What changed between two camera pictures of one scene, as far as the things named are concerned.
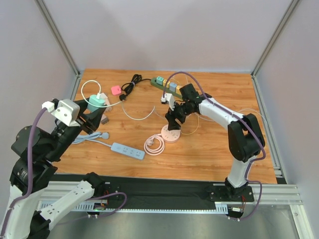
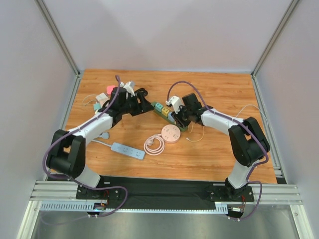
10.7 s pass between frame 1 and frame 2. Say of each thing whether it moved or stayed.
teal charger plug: moved
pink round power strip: stayed
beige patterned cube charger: moved
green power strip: moved
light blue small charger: moved
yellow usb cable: moved
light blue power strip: stayed
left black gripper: moved
